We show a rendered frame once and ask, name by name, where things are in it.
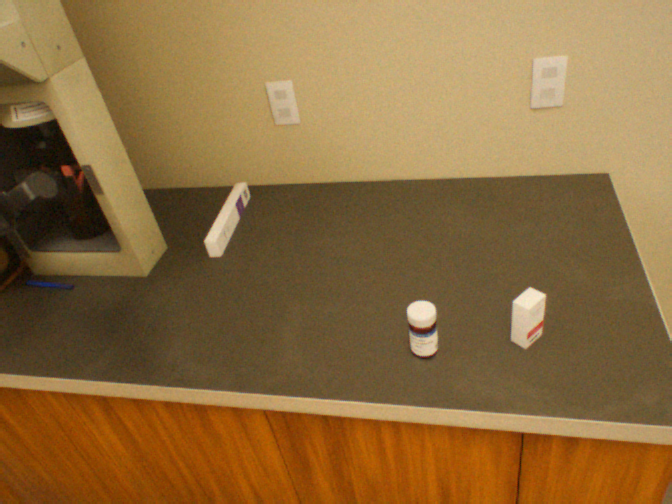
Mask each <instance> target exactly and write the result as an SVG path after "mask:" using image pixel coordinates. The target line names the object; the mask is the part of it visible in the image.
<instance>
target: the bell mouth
mask: <svg viewBox="0 0 672 504"><path fill-rule="evenodd" d="M0 113H1V124H2V125H3V126H4V127H8V128H22V127H28V126H34V125H38V124H42V123H45V122H48V121H51V120H54V119H56V117H55V115H54V113H53V111H52V109H51V108H50V106H49V105H47V104H46V103H45V102H42V101H31V102H20V103H9V104H0Z"/></svg>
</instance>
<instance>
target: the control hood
mask: <svg viewBox="0 0 672 504"><path fill-rule="evenodd" d="M47 77H48V76H47V74H46V72H45V70H44V67H43V65H42V63H41V61H40V59H39V57H38V55H37V53H36V51H35V49H34V47H33V45H32V43H31V41H30V39H29V37H28V35H27V33H26V31H25V29H24V27H23V25H22V22H21V21H19V20H15V21H8V22H1V23H0V87H1V86H11V85H21V84H31V83H40V82H42V81H44V80H46V79H47Z"/></svg>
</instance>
